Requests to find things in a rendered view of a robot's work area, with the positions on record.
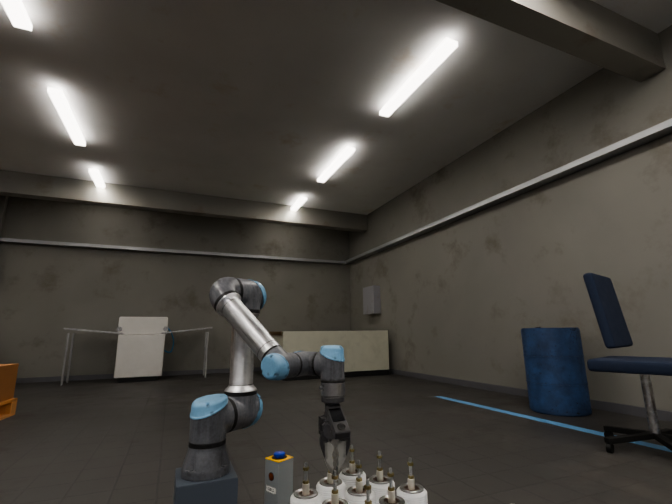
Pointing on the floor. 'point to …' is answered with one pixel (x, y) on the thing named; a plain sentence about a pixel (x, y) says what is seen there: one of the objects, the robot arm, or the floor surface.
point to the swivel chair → (605, 311)
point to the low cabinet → (310, 340)
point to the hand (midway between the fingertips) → (335, 470)
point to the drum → (556, 371)
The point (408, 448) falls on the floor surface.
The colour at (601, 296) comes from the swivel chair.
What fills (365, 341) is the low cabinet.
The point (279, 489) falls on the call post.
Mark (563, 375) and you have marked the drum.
